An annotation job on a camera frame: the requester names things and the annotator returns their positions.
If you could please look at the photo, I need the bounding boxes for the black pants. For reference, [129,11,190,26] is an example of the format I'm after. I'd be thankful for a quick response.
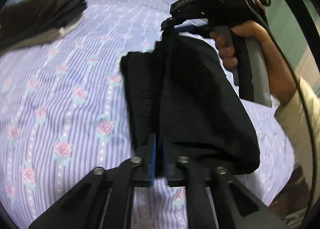
[120,33,260,175]

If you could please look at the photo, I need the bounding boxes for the cream sleeved right forearm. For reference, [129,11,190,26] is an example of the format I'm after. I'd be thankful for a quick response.
[274,78,319,169]

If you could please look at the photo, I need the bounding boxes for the person's right hand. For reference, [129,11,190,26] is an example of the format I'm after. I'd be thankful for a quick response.
[210,21,297,106]

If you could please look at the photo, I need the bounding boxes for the green curtain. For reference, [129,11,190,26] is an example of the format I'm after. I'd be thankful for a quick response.
[266,0,316,70]

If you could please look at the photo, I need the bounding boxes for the purple floral bed cover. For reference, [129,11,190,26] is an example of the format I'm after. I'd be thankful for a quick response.
[0,0,296,229]

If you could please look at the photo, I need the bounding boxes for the dark folded clothes stack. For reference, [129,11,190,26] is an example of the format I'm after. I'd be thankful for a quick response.
[1,0,87,50]

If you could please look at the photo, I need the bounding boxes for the black cable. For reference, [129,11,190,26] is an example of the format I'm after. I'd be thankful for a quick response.
[233,0,320,219]

